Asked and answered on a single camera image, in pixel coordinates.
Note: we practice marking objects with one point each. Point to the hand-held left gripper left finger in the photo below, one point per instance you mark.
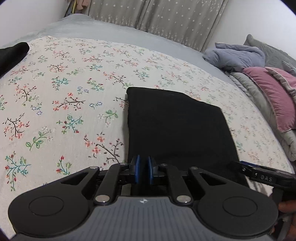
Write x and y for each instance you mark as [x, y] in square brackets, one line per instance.
[137, 170]

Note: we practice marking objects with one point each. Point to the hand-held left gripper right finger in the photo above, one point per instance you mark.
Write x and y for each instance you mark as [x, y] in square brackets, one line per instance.
[150, 171]

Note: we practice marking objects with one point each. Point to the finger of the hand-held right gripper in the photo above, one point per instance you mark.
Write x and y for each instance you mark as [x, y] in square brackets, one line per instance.
[248, 163]
[263, 178]

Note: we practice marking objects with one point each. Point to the black pants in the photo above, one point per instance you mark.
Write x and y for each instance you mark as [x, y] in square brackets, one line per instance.
[175, 125]

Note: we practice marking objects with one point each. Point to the person's right hand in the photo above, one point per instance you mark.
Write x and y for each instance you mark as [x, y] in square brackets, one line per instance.
[288, 206]

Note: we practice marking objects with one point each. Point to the grey quilt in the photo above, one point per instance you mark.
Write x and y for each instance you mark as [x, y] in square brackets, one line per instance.
[249, 92]

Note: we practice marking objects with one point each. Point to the pink pillow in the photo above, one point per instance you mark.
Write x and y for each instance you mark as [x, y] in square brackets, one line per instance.
[277, 97]

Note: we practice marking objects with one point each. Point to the blue-grey blanket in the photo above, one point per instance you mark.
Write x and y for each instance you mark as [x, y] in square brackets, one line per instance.
[238, 58]

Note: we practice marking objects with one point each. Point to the floral printed blanket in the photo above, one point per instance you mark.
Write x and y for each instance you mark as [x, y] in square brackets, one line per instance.
[69, 81]

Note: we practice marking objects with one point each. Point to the grey pillow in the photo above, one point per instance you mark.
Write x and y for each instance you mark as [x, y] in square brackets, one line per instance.
[272, 53]

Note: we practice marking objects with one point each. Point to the grey bed sheet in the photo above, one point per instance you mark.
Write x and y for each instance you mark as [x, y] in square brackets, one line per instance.
[92, 27]

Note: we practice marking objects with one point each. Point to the grey star patterned curtain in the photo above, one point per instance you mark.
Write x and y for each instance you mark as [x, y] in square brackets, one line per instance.
[161, 18]

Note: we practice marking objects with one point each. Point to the black garment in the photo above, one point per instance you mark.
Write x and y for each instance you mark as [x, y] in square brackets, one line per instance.
[11, 58]

